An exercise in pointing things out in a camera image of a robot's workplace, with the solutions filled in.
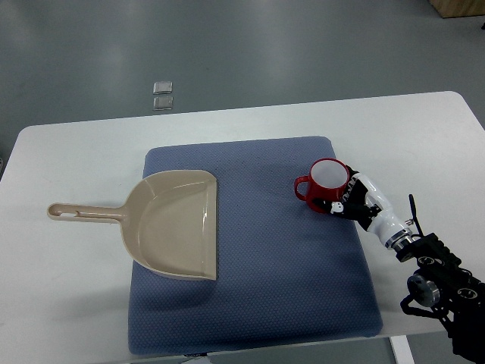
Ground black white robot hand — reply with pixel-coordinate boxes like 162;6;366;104
312;169;413;252

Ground red cup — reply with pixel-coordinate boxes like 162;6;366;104
293;158;350;213

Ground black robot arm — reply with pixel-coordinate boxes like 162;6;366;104
396;195;484;363

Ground beige plastic dustpan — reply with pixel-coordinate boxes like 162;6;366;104
47;170;217;281

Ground blue textured mat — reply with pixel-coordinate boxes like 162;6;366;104
128;136;383;355

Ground white table leg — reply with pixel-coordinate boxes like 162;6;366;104
390;335;415;364

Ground wooden box corner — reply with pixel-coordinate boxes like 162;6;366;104
429;0;484;18

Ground upper metal floor plate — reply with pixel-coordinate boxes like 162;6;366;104
153;81;173;95

